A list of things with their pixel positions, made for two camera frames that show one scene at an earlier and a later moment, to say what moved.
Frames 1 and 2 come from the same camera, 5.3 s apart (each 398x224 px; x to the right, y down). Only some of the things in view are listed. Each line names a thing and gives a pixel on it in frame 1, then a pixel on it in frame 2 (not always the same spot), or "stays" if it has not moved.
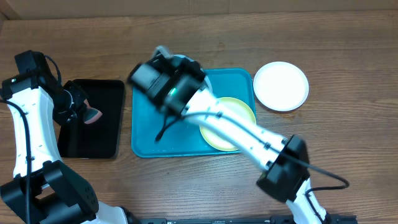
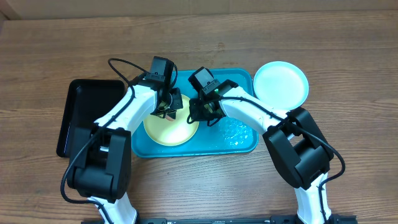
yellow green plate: (216, 139) to (180, 132)
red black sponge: (91, 114) to (169, 118)
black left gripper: (80, 94) to (176, 102)
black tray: (102, 137) stays
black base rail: (272, 219) stays
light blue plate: (204, 76) to (281, 85)
